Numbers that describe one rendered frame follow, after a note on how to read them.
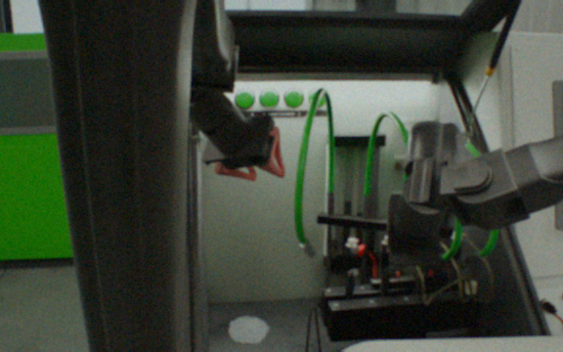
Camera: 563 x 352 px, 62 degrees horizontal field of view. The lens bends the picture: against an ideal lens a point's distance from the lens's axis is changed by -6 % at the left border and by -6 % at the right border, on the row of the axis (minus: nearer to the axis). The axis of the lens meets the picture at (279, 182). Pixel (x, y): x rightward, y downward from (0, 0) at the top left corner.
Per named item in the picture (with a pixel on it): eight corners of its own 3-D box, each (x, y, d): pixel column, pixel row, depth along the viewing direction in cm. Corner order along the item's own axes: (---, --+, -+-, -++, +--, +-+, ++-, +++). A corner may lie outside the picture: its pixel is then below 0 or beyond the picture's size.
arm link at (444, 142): (489, 185, 49) (509, 223, 54) (492, 98, 54) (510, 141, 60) (383, 197, 56) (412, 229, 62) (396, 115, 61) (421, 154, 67)
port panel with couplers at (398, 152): (390, 223, 131) (397, 107, 122) (385, 219, 134) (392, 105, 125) (435, 221, 132) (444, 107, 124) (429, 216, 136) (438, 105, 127)
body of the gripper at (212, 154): (218, 132, 74) (191, 102, 69) (278, 121, 69) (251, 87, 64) (207, 168, 71) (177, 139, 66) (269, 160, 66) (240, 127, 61)
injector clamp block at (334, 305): (328, 370, 105) (331, 309, 101) (320, 343, 115) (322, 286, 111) (471, 353, 110) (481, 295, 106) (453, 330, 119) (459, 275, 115)
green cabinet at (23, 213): (-41, 273, 329) (-87, 34, 285) (3, 231, 406) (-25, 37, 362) (106, 267, 343) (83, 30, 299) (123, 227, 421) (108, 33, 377)
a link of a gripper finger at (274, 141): (260, 159, 79) (229, 124, 72) (300, 154, 76) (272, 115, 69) (251, 197, 76) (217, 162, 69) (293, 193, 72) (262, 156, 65)
